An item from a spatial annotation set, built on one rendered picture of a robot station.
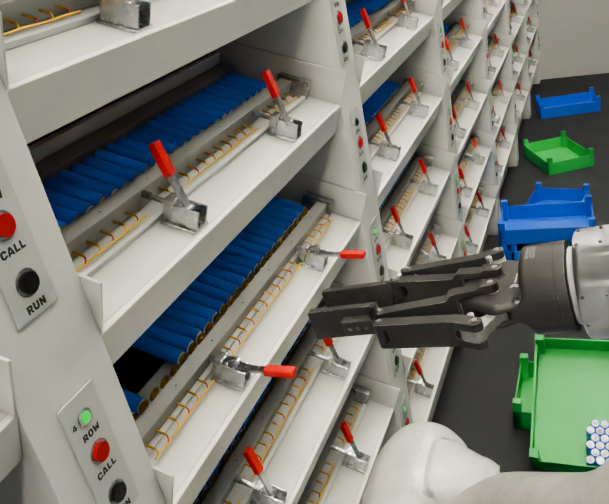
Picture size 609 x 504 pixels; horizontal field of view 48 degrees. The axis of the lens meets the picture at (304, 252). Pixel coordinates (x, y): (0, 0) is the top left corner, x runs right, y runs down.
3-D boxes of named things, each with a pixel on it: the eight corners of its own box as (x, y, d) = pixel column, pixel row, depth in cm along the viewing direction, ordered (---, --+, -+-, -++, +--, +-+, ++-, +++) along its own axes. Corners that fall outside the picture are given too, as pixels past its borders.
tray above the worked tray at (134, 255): (336, 132, 104) (352, 43, 97) (102, 376, 55) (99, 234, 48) (218, 98, 109) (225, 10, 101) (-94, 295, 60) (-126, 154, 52)
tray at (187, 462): (356, 244, 113) (367, 194, 108) (168, 541, 64) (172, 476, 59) (247, 208, 117) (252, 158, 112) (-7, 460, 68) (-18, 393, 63)
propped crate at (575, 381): (630, 479, 144) (631, 468, 138) (531, 467, 152) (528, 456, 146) (627, 351, 159) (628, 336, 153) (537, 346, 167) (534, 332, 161)
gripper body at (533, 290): (570, 221, 57) (462, 237, 61) (564, 270, 50) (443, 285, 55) (587, 296, 60) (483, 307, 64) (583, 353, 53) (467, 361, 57)
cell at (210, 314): (173, 303, 86) (218, 320, 84) (165, 311, 84) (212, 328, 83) (173, 291, 85) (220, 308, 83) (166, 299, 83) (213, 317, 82)
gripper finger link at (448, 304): (507, 314, 58) (508, 323, 57) (383, 338, 62) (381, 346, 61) (496, 275, 57) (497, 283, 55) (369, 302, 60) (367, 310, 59)
